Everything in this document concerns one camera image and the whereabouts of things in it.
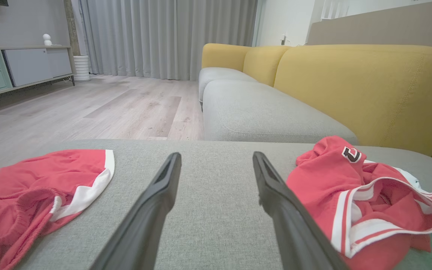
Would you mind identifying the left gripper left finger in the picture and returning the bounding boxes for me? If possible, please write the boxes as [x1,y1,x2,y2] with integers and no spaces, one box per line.
[90,152,182,270]

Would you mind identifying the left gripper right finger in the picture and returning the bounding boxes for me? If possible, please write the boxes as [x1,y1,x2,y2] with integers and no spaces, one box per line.
[252,151,348,270]

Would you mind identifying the red shorts with white stripes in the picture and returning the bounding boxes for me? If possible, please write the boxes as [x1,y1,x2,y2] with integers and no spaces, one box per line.
[286,135,432,270]

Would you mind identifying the red shorts with white trim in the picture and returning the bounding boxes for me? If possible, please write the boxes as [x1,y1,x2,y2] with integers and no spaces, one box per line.
[0,149,115,270]

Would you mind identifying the grey sofa seat cushion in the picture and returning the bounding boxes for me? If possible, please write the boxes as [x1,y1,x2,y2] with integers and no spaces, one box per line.
[202,79,358,145]
[198,67,258,109]

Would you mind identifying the yellow sofa back cushion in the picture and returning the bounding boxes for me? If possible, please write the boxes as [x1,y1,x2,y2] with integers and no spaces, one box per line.
[201,43,252,72]
[243,46,291,87]
[274,44,432,157]

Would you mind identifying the white ribbed cylinder appliance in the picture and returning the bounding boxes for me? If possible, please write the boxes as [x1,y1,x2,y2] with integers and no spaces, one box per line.
[73,55,91,82]

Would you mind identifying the grey pleated curtain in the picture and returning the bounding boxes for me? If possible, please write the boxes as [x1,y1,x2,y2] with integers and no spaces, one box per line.
[79,0,258,81]

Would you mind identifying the low media cabinet with drawers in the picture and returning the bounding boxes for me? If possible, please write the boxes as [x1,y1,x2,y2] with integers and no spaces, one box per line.
[0,45,76,101]

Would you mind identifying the beige low partition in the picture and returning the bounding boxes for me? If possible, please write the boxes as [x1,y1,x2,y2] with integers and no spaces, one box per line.
[306,0,432,167]

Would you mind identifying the white slatted railing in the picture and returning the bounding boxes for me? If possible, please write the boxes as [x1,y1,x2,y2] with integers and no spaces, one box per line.
[320,0,348,20]

